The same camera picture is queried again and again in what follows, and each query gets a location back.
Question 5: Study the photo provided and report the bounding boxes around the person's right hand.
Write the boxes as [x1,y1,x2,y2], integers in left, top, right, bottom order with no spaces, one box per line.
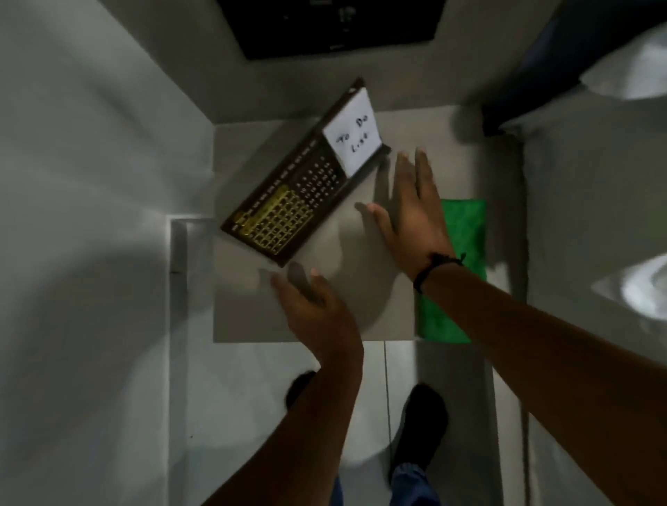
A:
[365,147,456,282]

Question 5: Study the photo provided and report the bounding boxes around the person's left hand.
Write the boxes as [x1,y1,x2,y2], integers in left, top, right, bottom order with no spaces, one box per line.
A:
[270,262,364,369]

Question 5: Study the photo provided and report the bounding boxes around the black monitor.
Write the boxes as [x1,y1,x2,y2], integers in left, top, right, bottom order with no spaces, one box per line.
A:
[216,0,448,61]

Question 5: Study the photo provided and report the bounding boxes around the person's black left shoe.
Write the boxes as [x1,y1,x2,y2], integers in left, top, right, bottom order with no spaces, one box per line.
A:
[285,369,319,414]

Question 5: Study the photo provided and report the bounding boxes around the person's right forearm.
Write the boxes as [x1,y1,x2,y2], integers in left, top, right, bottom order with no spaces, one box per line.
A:
[418,262,667,506]

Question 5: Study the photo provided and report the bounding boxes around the person's blue jeans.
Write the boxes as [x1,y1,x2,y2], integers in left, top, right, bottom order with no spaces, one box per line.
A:
[328,463,443,506]

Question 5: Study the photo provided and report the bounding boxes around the person's left forearm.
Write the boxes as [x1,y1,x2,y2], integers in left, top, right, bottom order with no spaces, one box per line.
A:
[202,345,364,506]

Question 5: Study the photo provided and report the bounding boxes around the black wrist band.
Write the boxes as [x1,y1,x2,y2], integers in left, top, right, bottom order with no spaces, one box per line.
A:
[413,252,467,294]

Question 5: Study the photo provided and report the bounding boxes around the person's black right shoe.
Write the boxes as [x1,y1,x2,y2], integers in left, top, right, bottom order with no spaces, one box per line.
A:
[388,383,450,483]

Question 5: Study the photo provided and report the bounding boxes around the green cloth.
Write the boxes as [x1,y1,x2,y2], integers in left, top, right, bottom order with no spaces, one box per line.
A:
[415,198,488,345]

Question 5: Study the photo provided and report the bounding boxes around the person's black shoe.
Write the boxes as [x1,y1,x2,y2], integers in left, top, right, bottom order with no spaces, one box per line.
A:
[388,383,450,483]
[285,369,319,414]

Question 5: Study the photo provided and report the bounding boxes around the white paper note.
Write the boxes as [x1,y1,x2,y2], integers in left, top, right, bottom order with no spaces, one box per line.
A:
[321,87,384,178]

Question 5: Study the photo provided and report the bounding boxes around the black keyboard with gold keys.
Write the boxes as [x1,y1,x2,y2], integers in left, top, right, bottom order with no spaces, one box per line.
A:
[220,77,392,268]

